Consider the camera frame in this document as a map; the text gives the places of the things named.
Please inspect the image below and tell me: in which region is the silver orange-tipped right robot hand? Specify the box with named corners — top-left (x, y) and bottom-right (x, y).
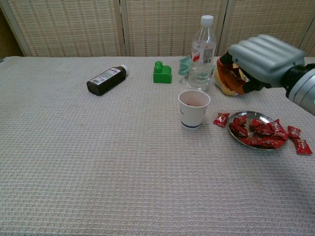
top-left (216, 33), bottom-right (306, 97)

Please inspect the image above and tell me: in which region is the round metal plate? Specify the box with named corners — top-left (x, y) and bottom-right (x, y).
top-left (227, 110), bottom-right (284, 150)

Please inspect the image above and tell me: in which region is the woven bamboo screen panel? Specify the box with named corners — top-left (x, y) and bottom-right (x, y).
top-left (295, 22), bottom-right (315, 58)
top-left (218, 0), bottom-right (315, 58)
top-left (0, 0), bottom-right (127, 58)
top-left (119, 0), bottom-right (228, 58)

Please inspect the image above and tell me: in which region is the yellow plush toy striped shirt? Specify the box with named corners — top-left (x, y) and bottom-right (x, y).
top-left (213, 66), bottom-right (238, 97)

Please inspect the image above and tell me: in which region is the clear plastic water bottle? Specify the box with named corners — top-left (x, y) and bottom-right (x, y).
top-left (187, 15), bottom-right (217, 92)

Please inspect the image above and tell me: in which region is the teal plastic dustpan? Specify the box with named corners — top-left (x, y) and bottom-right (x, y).
top-left (178, 55), bottom-right (217, 76)

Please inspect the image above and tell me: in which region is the white paper cup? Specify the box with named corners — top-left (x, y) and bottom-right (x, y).
top-left (178, 89), bottom-right (211, 130)

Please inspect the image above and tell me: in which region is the green toy building block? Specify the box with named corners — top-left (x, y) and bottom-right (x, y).
top-left (153, 60), bottom-right (173, 84)

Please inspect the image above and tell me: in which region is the brown medicine bottle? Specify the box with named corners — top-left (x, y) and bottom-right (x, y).
top-left (86, 64), bottom-right (129, 96)

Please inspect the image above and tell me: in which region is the beige woven table cloth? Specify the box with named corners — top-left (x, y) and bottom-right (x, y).
top-left (0, 56), bottom-right (315, 236)

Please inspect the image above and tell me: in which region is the brown wooden board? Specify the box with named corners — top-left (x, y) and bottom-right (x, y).
top-left (0, 12), bottom-right (24, 59)

